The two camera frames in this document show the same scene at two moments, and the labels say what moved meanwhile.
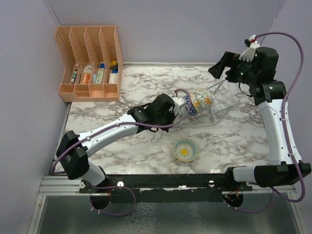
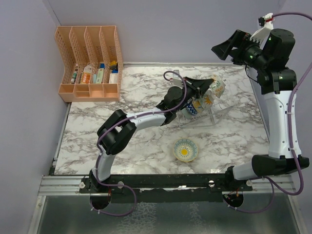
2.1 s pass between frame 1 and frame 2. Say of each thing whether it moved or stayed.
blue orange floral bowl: stayed
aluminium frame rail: stayed
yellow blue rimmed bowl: stayed
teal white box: stayed
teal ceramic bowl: stayed
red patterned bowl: moved
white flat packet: stayed
